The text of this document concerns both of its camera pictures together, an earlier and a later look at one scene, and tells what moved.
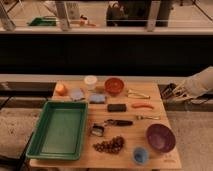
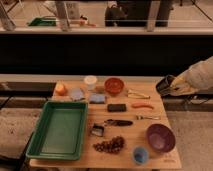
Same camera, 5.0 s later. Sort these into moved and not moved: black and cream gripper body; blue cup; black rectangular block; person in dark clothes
Moved: black and cream gripper body
Not moved: blue cup; black rectangular block; person in dark clothes
